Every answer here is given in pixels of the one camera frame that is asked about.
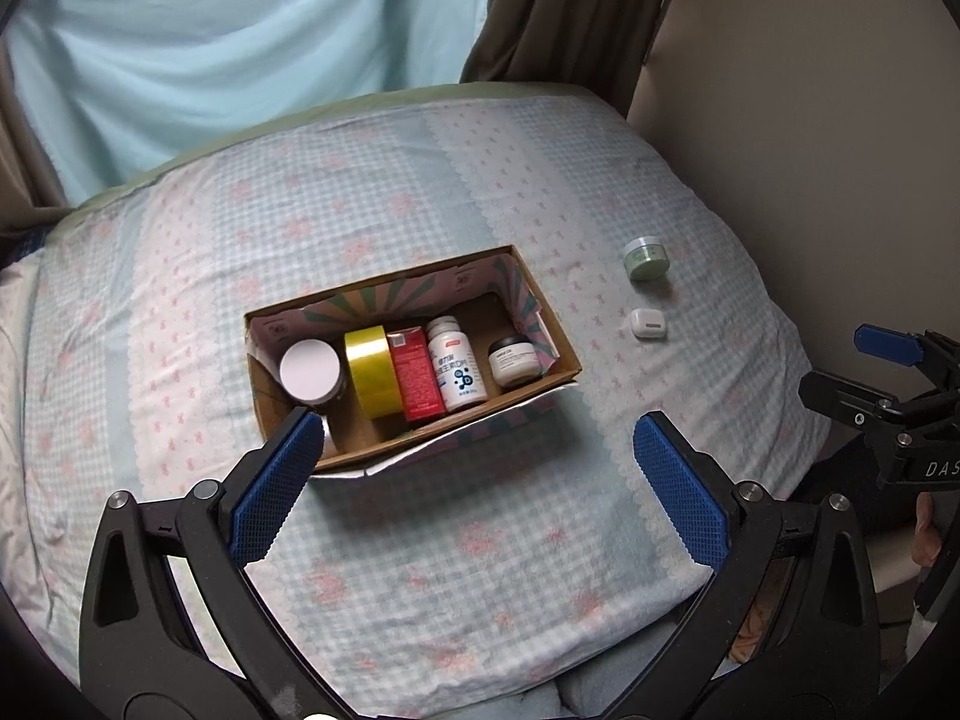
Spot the white lid round jar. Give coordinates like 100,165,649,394
279,340,347,415

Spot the light blue hanging cloth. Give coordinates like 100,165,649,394
0,0,500,203

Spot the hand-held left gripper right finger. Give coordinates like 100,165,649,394
592,410,882,720

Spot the white pill bottle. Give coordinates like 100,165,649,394
426,316,488,413

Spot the dark blue cloth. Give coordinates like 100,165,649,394
0,229,53,271

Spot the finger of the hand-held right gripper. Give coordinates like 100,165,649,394
856,324,960,374
799,369,912,436

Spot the person's right hand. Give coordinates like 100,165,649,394
912,495,947,568

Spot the white jar with black lid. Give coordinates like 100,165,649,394
487,337,541,389

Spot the pale green cream jar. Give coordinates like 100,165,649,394
624,236,671,282

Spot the patterned cardboard box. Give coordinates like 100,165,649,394
241,244,583,479

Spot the yellow tape roll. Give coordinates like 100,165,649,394
344,326,406,421

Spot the brown curtain with tieback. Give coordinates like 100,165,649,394
459,0,685,121

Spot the red carton box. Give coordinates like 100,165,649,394
388,326,445,422

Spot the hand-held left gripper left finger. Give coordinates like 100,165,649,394
79,406,353,720

